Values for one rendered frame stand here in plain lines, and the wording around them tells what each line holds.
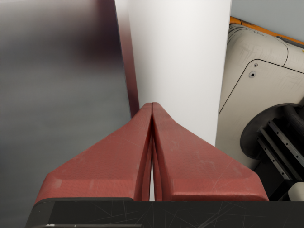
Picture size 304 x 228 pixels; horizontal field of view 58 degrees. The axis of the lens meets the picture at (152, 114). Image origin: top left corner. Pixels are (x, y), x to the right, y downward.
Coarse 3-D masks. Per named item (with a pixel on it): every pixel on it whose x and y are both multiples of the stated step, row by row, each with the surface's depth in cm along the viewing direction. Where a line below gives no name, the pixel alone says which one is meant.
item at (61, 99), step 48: (0, 0) 8; (48, 0) 12; (96, 0) 12; (0, 48) 12; (48, 48) 13; (96, 48) 13; (0, 96) 14; (48, 96) 14; (96, 96) 15; (0, 144) 16; (48, 144) 16; (0, 192) 18
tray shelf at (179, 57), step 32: (128, 0) 12; (160, 0) 13; (192, 0) 13; (224, 0) 13; (160, 32) 14; (192, 32) 14; (224, 32) 14; (160, 64) 15; (192, 64) 15; (224, 64) 15; (160, 96) 16; (192, 96) 16; (192, 128) 18
